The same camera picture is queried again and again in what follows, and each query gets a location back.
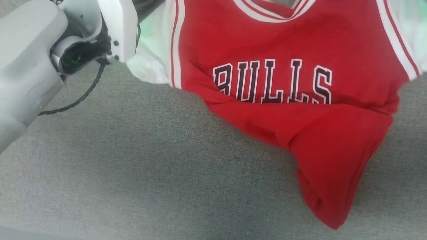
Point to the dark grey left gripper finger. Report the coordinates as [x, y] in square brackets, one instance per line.
[145, 6]

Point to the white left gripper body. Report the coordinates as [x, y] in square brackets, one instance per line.
[121, 30]

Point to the red white Bulls jersey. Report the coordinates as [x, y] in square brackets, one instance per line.
[283, 126]

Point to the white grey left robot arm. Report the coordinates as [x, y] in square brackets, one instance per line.
[23, 56]

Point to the grey fabric sofa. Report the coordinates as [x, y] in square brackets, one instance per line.
[150, 166]

